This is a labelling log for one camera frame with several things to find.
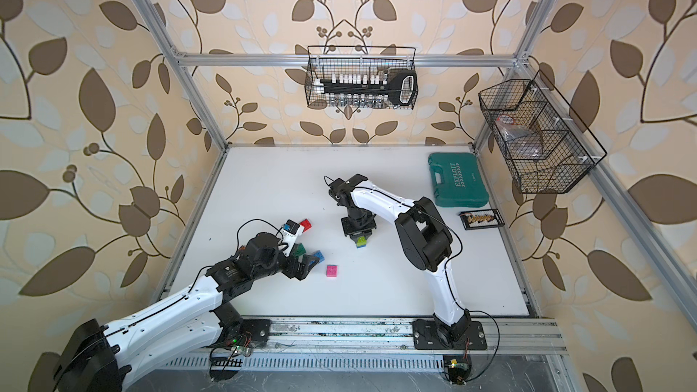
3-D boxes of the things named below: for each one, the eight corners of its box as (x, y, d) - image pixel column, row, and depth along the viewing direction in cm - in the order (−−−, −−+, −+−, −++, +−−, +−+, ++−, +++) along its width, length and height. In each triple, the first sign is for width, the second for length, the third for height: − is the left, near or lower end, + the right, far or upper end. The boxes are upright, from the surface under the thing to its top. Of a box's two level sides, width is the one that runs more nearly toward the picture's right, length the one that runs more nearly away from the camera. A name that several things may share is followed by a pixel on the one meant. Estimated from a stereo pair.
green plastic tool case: (437, 209, 103) (441, 199, 98) (427, 162, 119) (430, 152, 114) (486, 209, 103) (493, 199, 98) (470, 162, 119) (475, 152, 114)
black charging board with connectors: (464, 230, 97) (467, 225, 94) (459, 216, 101) (461, 211, 98) (500, 226, 98) (504, 221, 95) (493, 212, 102) (497, 207, 99)
